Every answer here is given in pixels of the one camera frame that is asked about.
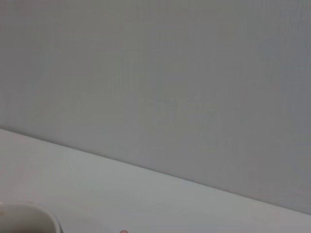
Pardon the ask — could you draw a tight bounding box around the grey ceramic cup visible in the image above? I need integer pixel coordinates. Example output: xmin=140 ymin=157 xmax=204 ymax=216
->
xmin=0 ymin=203 xmax=62 ymax=233

